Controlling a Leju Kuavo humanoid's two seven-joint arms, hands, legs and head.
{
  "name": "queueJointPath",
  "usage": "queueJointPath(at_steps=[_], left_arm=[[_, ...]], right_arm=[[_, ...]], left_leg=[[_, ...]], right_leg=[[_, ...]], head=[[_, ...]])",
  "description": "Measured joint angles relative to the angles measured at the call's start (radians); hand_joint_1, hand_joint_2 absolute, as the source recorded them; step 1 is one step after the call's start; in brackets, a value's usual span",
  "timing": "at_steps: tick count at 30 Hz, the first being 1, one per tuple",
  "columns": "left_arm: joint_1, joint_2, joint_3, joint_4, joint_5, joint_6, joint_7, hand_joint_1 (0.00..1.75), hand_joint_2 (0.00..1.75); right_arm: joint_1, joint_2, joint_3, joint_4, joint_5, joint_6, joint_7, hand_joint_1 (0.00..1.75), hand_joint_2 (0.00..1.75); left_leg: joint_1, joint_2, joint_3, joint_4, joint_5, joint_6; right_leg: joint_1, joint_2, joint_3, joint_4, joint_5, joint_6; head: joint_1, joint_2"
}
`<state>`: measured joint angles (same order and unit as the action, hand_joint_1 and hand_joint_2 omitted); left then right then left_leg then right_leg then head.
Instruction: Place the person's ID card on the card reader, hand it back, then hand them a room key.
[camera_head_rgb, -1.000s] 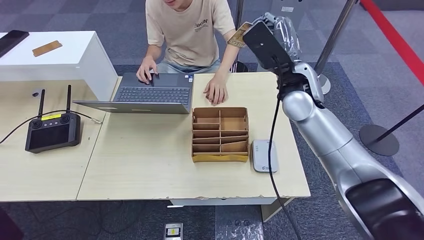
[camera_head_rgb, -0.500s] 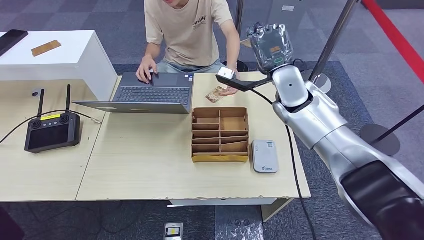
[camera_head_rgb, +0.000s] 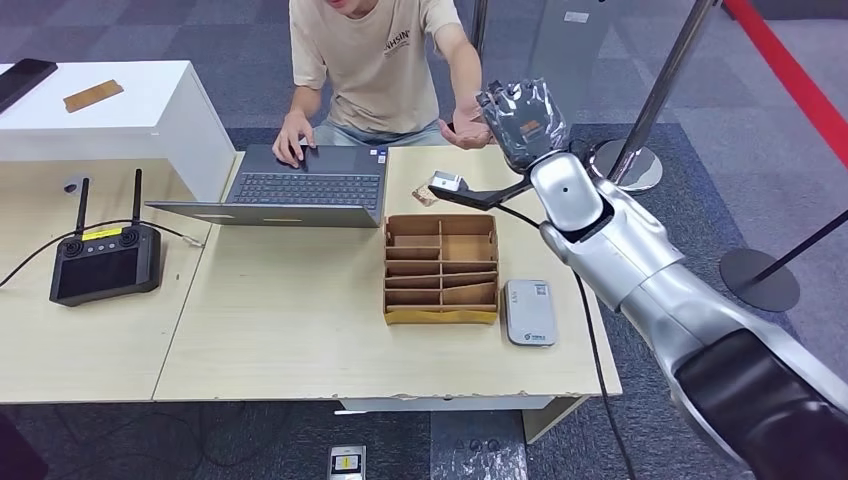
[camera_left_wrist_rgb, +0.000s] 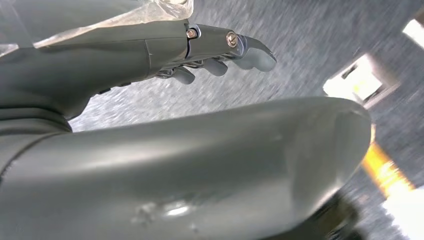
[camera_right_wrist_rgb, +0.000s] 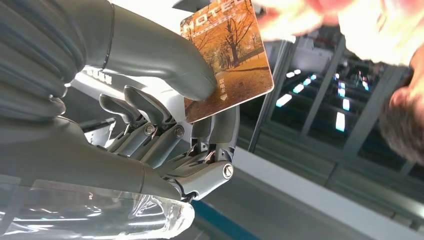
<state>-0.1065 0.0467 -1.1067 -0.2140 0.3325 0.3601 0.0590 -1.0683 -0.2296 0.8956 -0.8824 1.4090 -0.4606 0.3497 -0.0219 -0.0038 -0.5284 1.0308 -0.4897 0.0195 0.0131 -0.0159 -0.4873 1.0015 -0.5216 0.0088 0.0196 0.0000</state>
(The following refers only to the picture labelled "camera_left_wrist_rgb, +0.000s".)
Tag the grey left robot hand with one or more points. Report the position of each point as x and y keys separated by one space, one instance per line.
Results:
x=99 y=63

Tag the clear plastic hand wrap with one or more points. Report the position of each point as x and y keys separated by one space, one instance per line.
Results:
x=149 y=13

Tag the yellow floor strip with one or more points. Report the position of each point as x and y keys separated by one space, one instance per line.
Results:
x=384 y=170

